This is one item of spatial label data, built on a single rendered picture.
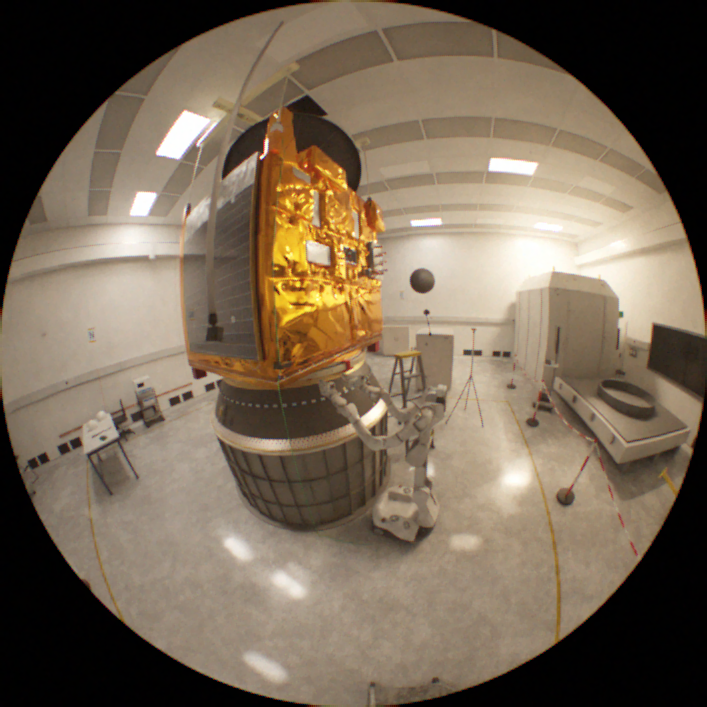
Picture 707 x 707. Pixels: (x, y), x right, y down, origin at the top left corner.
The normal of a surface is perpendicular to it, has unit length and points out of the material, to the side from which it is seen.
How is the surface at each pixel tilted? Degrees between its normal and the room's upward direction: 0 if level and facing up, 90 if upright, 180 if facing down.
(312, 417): 62
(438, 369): 90
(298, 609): 0
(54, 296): 90
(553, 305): 90
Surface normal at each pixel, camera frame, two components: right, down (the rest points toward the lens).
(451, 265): -0.43, 0.22
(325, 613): -0.06, -0.97
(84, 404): 0.90, 0.04
